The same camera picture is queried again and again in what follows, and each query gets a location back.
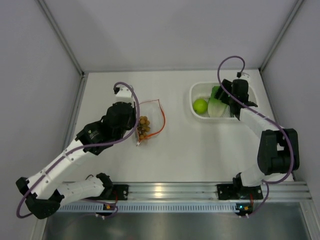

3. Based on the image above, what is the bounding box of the green fake lettuce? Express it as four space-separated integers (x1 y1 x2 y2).
207 86 227 118

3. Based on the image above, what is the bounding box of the green fake apple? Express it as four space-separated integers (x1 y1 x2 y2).
192 98 208 115

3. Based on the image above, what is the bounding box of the brown fake longan bunch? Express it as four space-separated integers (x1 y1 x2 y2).
137 116 151 141

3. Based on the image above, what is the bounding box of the clear zip bag orange seal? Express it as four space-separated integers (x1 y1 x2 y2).
135 99 166 146

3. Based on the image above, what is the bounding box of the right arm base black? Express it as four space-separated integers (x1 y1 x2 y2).
216 183 238 201

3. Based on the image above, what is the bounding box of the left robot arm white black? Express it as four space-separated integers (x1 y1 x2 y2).
15 102 140 220

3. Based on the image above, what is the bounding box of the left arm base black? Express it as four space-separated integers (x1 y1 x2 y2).
106 184 129 201

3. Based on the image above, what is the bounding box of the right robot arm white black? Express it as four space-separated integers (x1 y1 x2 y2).
214 78 300 200

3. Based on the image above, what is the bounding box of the white perforated plastic basket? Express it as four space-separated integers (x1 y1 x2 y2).
189 79 258 123

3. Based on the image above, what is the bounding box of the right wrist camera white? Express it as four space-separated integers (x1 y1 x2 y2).
236 71 251 82

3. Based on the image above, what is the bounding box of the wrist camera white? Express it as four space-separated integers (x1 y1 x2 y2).
113 85 133 102
236 71 251 82

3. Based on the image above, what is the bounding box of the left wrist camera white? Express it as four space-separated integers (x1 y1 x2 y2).
113 85 133 102

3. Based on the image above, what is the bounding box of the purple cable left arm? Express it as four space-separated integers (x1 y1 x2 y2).
16 81 140 219

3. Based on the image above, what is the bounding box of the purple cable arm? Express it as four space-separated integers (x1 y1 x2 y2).
216 55 295 186
16 81 140 219

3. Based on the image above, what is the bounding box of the slotted grey cable duct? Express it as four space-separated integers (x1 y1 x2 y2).
58 202 252 213

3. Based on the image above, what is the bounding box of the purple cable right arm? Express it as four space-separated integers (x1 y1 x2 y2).
216 55 295 186

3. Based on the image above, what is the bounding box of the right aluminium frame post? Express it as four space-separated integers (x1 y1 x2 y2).
258 0 306 74

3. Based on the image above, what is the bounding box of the aluminium frame post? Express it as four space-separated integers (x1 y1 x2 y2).
258 0 306 74
37 0 86 76

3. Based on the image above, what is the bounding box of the left aluminium frame post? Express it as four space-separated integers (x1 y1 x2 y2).
37 0 86 76

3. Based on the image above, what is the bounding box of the aluminium mounting rail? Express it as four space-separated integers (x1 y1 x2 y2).
116 181 312 203

